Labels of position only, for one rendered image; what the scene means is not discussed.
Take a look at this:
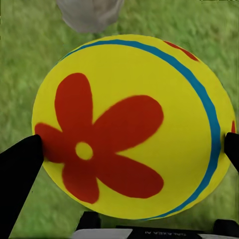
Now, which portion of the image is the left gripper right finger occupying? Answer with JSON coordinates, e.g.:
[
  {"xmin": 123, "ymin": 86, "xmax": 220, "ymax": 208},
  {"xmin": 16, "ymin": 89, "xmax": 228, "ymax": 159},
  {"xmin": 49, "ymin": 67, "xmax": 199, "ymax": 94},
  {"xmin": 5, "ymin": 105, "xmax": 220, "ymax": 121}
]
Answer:
[{"xmin": 225, "ymin": 132, "xmax": 239, "ymax": 173}]

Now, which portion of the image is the easter egg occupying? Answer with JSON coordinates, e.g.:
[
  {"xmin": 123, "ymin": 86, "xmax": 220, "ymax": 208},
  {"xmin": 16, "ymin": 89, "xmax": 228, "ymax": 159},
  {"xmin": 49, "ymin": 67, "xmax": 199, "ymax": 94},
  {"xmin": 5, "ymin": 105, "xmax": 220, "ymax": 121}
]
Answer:
[{"xmin": 32, "ymin": 34, "xmax": 237, "ymax": 220}]

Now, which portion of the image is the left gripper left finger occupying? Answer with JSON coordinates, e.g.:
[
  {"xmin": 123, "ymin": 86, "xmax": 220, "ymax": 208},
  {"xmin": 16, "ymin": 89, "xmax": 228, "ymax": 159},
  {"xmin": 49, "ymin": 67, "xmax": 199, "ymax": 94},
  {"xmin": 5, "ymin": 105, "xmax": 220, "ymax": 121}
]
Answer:
[{"xmin": 0, "ymin": 134, "xmax": 44, "ymax": 239}]

